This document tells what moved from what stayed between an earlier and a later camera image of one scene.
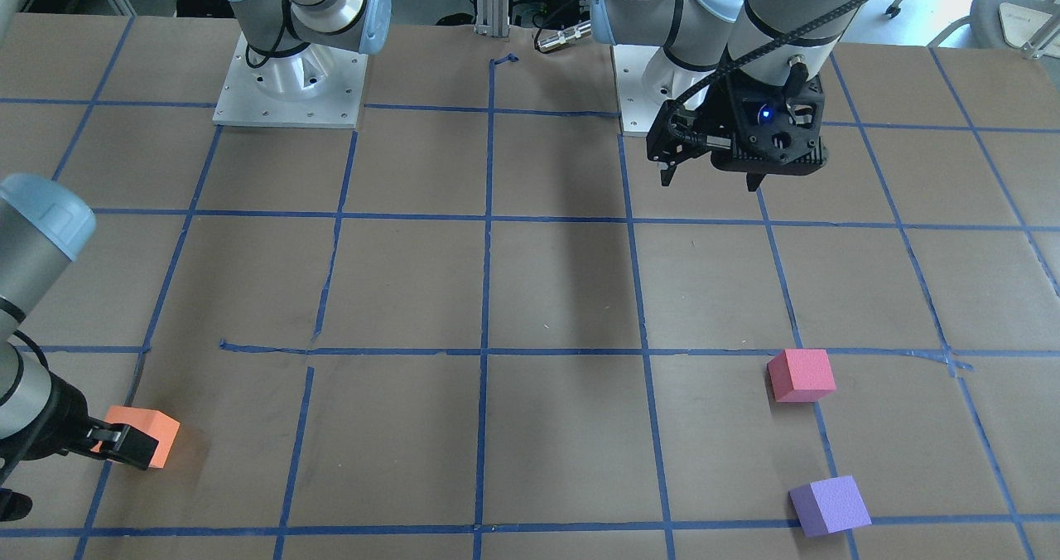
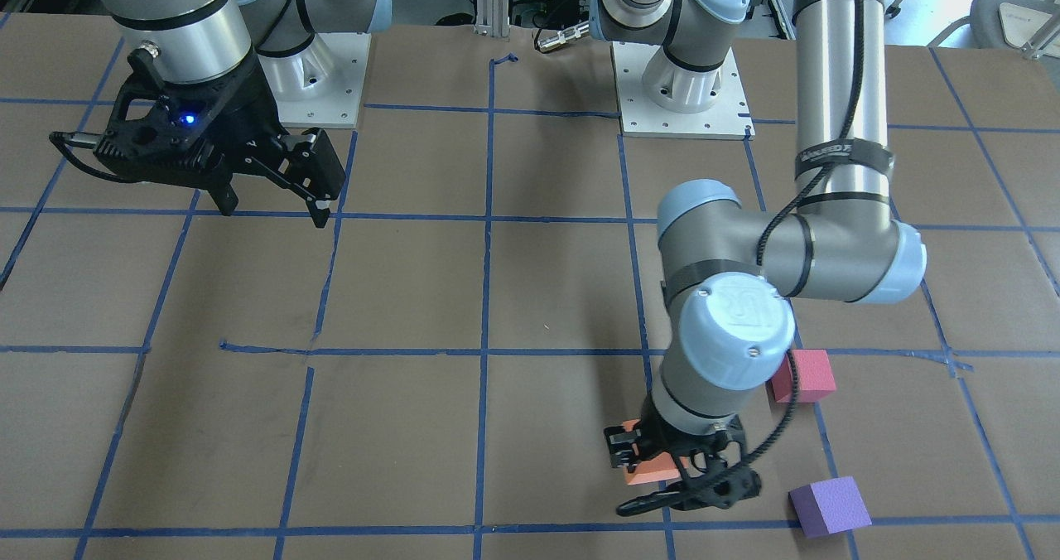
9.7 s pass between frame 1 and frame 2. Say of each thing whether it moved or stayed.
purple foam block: stayed
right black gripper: moved
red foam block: stayed
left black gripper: moved
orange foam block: moved
